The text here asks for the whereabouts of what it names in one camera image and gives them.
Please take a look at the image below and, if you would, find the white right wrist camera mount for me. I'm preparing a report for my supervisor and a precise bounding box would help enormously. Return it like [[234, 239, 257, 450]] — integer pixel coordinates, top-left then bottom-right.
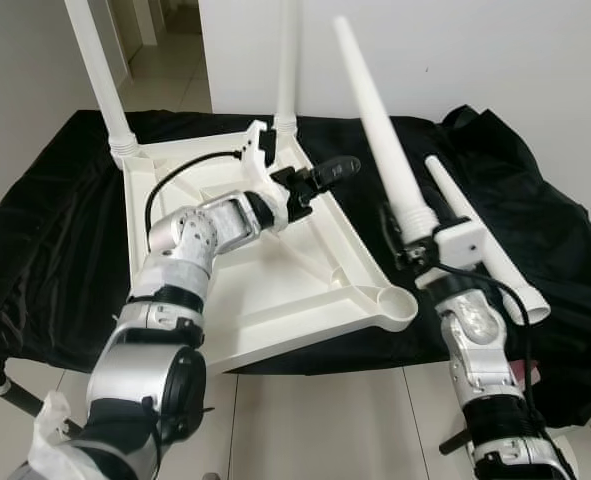
[[415, 220, 491, 291]]

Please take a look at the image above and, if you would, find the pink object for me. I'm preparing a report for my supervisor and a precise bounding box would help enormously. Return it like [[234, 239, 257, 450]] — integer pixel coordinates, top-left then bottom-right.
[[515, 360, 541, 388]]

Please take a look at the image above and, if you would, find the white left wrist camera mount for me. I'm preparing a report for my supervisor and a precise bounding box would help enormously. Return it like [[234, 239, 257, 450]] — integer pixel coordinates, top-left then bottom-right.
[[237, 120, 291, 216]]

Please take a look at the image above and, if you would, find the black cloth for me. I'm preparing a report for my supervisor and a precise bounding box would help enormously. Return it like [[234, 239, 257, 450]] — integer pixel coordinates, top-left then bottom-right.
[[0, 105, 591, 429]]

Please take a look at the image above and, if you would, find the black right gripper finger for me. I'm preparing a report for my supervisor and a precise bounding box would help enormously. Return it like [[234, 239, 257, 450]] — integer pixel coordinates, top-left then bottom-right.
[[379, 204, 407, 267]]

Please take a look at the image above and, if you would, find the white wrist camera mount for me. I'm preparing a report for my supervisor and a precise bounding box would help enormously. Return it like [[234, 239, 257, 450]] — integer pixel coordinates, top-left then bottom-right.
[[415, 220, 491, 291], [237, 120, 291, 216]]

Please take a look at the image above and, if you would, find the white plastic table top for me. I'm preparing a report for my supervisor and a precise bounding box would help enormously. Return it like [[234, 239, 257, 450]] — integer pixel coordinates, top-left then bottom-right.
[[110, 118, 419, 376]]

